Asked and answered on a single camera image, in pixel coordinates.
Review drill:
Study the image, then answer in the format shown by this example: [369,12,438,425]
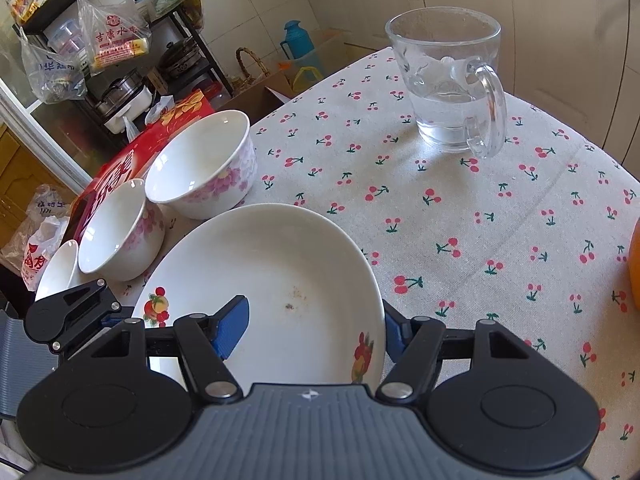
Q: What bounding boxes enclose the teal thermos flask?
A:
[280,20,314,60]

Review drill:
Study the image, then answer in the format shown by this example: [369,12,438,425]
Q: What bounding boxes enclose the clear plastic bag left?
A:
[18,27,87,105]

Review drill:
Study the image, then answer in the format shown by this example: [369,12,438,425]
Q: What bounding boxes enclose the cherry print tablecloth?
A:
[106,45,640,480]

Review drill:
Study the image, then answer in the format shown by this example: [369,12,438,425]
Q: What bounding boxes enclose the silver rice cooker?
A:
[94,70,153,134]

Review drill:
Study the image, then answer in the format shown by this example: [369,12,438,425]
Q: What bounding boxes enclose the small white floral bowl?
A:
[35,240,80,301]

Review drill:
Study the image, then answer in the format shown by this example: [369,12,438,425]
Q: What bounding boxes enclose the black metal storage rack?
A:
[19,0,237,137]

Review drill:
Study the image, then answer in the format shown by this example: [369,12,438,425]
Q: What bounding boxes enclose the red white plastic bag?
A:
[21,216,70,292]

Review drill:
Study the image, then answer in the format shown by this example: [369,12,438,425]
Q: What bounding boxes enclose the brown cardboard box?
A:
[218,70,295,125]

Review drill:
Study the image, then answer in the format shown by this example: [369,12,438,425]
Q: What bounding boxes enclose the red drink carton box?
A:
[63,90,215,243]

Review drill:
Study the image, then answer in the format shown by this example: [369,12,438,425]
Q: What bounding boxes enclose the white plate with fruit print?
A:
[134,204,385,390]

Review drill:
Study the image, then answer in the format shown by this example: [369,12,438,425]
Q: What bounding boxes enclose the medium white floral bowl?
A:
[78,179,166,282]

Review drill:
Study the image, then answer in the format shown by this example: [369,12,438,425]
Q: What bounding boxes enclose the large white floral bowl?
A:
[144,110,257,220]

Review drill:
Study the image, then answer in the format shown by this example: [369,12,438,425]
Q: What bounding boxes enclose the glass mug with water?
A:
[385,6,508,158]

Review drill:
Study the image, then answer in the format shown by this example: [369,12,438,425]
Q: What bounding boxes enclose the white printed plastic bag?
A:
[76,0,152,76]

